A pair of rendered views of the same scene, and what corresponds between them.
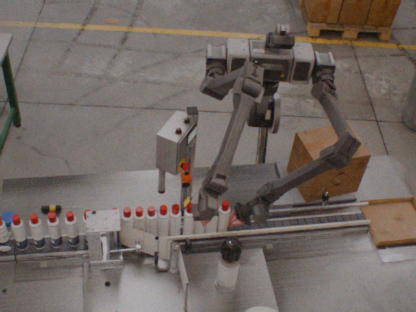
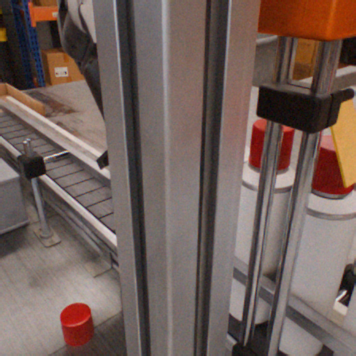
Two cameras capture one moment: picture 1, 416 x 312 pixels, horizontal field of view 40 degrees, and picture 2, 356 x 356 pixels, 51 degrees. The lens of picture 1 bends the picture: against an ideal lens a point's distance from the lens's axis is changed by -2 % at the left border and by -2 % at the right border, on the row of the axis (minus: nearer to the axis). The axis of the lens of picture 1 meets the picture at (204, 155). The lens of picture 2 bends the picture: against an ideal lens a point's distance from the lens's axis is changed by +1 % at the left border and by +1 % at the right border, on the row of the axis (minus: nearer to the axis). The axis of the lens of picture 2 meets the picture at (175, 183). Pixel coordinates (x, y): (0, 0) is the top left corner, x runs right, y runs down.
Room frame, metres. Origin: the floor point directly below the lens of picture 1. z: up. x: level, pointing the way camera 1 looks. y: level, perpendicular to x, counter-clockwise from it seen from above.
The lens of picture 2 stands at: (1.84, 0.20, 1.19)
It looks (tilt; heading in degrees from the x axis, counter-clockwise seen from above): 30 degrees down; 243
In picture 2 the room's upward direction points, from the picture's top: straight up
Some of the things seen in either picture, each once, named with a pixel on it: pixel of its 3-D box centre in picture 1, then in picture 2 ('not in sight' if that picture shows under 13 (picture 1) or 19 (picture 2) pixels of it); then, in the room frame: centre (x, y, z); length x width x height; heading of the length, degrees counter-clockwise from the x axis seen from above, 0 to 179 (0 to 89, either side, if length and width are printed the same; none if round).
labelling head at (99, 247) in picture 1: (104, 238); not in sight; (1.45, 0.38, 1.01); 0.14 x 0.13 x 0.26; 103
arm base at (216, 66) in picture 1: (215, 72); not in sight; (2.10, -0.01, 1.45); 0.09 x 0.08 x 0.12; 94
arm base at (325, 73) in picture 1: (325, 78); not in sight; (2.14, -0.51, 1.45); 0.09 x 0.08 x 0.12; 94
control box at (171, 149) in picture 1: (177, 143); not in sight; (1.69, 0.12, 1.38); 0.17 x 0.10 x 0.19; 158
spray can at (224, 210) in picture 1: (223, 218); not in sight; (1.66, -0.11, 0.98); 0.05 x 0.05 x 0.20
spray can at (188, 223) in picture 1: (189, 220); (312, 255); (1.62, 0.04, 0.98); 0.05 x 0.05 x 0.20
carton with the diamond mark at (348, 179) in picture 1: (327, 162); not in sight; (2.08, -0.62, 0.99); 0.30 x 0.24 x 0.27; 113
